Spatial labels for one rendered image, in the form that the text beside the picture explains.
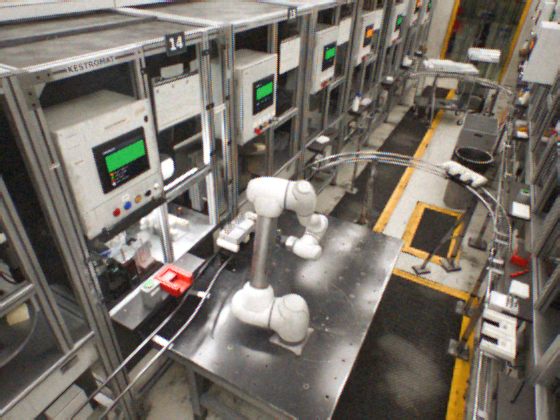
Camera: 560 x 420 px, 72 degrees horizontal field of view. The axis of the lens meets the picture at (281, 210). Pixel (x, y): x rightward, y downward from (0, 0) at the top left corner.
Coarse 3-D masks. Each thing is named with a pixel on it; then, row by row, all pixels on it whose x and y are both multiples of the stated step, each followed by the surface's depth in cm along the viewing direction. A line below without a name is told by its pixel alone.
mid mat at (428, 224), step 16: (416, 208) 428; (432, 208) 428; (416, 224) 402; (432, 224) 403; (448, 224) 405; (416, 240) 380; (432, 240) 381; (448, 240) 382; (416, 256) 361; (448, 256) 362
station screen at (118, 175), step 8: (136, 136) 154; (120, 144) 149; (128, 144) 152; (144, 144) 160; (104, 152) 143; (112, 152) 146; (144, 152) 161; (104, 160) 144; (136, 160) 159; (144, 160) 163; (120, 168) 152; (128, 168) 156; (136, 168) 160; (144, 168) 164; (112, 176) 150; (120, 176) 153; (128, 176) 157; (112, 184) 151
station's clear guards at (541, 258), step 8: (552, 232) 214; (552, 240) 209; (544, 248) 218; (552, 248) 204; (544, 256) 213; (552, 256) 200; (544, 264) 209; (552, 264) 196; (544, 272) 204; (552, 272) 192; (544, 280) 200
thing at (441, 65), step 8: (424, 56) 627; (424, 64) 621; (432, 64) 615; (440, 64) 597; (448, 64) 601; (456, 64) 597; (464, 64) 616; (472, 64) 620; (464, 72) 594; (472, 72) 592; (424, 80) 611; (464, 88) 650; (472, 88) 605; (416, 96) 673; (424, 96) 672; (416, 104) 642; (424, 104) 642; (440, 104) 645; (416, 112) 641; (456, 112) 674; (464, 112) 627
